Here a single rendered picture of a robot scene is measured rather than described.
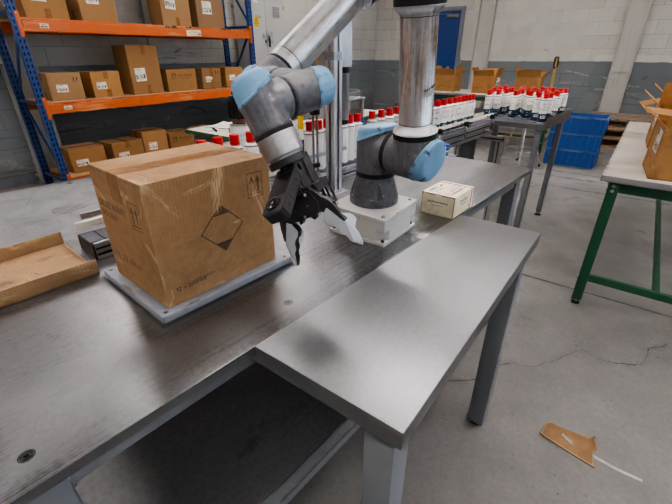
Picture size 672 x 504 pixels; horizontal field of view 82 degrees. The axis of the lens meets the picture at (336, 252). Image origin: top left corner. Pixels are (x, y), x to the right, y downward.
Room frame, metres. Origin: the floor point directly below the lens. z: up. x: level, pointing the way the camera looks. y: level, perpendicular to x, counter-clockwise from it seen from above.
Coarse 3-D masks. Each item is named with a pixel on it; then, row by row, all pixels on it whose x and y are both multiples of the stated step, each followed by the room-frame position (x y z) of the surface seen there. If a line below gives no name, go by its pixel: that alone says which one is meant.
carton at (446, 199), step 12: (432, 192) 1.28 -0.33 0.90; (444, 192) 1.28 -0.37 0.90; (456, 192) 1.28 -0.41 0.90; (468, 192) 1.30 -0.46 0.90; (432, 204) 1.26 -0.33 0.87; (444, 204) 1.24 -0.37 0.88; (456, 204) 1.23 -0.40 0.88; (468, 204) 1.32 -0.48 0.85; (444, 216) 1.23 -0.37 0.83; (456, 216) 1.24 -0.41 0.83
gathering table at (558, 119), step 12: (480, 108) 3.48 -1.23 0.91; (504, 120) 3.06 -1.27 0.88; (516, 120) 3.06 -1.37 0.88; (528, 120) 3.06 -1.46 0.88; (552, 120) 2.95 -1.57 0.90; (564, 120) 3.24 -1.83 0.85; (540, 132) 2.87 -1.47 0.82; (492, 144) 3.69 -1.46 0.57; (552, 144) 3.36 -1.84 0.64; (492, 156) 3.68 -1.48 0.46; (552, 156) 3.34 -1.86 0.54; (528, 168) 2.88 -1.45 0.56; (528, 180) 2.87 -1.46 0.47; (540, 192) 3.36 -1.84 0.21; (540, 204) 3.34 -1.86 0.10; (516, 216) 2.89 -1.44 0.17
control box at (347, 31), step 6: (348, 24) 1.53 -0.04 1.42; (348, 30) 1.53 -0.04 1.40; (348, 36) 1.53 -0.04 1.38; (342, 42) 1.53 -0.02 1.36; (348, 42) 1.53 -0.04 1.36; (342, 48) 1.53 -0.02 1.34; (348, 48) 1.53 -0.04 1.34; (324, 54) 1.52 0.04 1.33; (342, 54) 1.53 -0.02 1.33; (348, 54) 1.53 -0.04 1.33; (318, 60) 1.62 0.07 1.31; (324, 60) 1.52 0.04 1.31; (342, 60) 1.53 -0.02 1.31; (348, 60) 1.53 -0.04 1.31; (324, 66) 1.55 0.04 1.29; (342, 66) 1.53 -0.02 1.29; (348, 66) 1.54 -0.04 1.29
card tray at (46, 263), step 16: (32, 240) 0.97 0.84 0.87; (48, 240) 1.00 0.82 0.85; (0, 256) 0.91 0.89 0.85; (16, 256) 0.94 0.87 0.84; (32, 256) 0.94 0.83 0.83; (48, 256) 0.94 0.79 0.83; (64, 256) 0.94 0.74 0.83; (80, 256) 0.94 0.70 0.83; (0, 272) 0.85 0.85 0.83; (16, 272) 0.85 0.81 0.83; (32, 272) 0.85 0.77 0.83; (48, 272) 0.85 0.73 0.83; (64, 272) 0.80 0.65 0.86; (80, 272) 0.83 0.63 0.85; (96, 272) 0.85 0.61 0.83; (0, 288) 0.78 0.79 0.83; (16, 288) 0.73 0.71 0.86; (32, 288) 0.75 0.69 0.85; (48, 288) 0.77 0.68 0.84; (0, 304) 0.70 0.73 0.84
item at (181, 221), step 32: (128, 160) 0.85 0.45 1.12; (160, 160) 0.85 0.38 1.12; (192, 160) 0.85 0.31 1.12; (224, 160) 0.85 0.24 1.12; (256, 160) 0.87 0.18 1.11; (96, 192) 0.82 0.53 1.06; (128, 192) 0.70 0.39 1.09; (160, 192) 0.70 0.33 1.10; (192, 192) 0.74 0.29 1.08; (224, 192) 0.80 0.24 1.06; (256, 192) 0.86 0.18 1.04; (128, 224) 0.73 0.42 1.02; (160, 224) 0.69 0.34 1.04; (192, 224) 0.74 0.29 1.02; (224, 224) 0.79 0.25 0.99; (256, 224) 0.86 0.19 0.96; (128, 256) 0.76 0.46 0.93; (160, 256) 0.68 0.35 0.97; (192, 256) 0.73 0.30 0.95; (224, 256) 0.78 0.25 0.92; (256, 256) 0.85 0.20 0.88; (160, 288) 0.68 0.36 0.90; (192, 288) 0.71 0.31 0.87
